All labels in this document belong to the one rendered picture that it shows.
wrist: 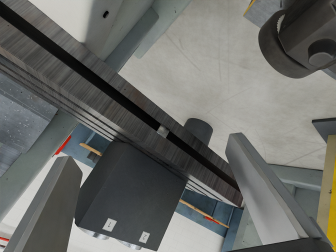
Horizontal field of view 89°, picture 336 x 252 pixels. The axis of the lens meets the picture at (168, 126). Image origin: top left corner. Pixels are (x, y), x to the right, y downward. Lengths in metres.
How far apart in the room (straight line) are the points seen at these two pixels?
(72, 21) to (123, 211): 0.37
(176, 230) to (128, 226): 5.70
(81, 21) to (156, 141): 0.22
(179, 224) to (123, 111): 5.90
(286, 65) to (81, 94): 0.49
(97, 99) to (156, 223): 0.33
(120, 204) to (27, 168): 0.46
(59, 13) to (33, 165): 0.58
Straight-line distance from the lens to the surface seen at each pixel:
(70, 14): 0.31
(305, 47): 0.52
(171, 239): 6.14
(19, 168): 0.80
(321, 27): 0.50
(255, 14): 0.73
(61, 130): 0.79
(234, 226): 7.43
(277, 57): 0.56
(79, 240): 5.13
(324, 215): 1.60
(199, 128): 2.15
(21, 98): 0.72
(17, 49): 0.34
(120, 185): 0.41
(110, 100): 0.32
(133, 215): 0.45
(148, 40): 1.30
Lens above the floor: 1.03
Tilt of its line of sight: 21 degrees down
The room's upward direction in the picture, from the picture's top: 151 degrees counter-clockwise
